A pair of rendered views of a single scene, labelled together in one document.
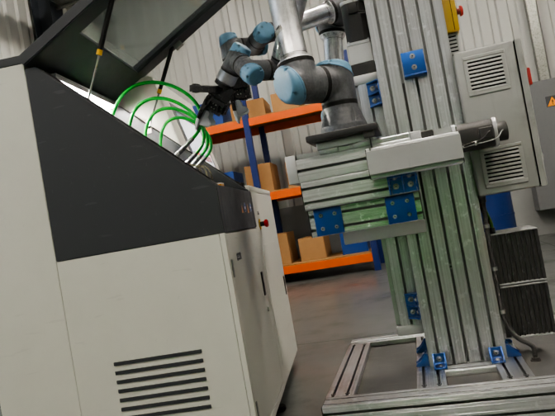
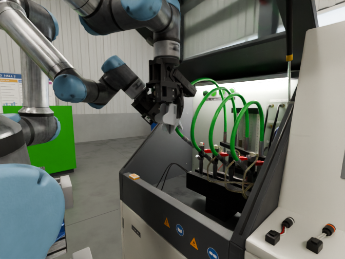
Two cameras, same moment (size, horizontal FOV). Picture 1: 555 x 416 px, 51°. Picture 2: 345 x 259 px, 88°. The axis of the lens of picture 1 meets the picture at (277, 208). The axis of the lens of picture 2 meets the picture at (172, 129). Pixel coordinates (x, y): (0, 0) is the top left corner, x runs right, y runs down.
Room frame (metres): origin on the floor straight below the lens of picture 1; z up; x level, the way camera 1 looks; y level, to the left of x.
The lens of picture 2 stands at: (2.69, -0.30, 1.30)
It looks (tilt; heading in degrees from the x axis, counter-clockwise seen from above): 8 degrees down; 132
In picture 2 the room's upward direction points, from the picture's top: straight up
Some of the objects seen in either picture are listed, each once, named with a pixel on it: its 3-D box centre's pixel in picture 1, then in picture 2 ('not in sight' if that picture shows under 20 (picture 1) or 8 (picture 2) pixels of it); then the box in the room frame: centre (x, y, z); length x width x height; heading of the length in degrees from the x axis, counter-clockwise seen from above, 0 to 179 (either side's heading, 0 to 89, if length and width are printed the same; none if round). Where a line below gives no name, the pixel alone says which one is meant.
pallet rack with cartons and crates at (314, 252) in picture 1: (263, 173); not in sight; (7.90, 0.12, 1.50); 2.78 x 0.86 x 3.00; 77
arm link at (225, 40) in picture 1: (230, 47); (166, 23); (2.32, 0.08, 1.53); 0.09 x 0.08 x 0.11; 109
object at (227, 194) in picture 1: (234, 210); (162, 213); (2.21, 0.17, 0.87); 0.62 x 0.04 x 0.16; 174
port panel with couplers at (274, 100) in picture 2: not in sight; (279, 126); (2.50, 0.64, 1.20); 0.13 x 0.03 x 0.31; 174
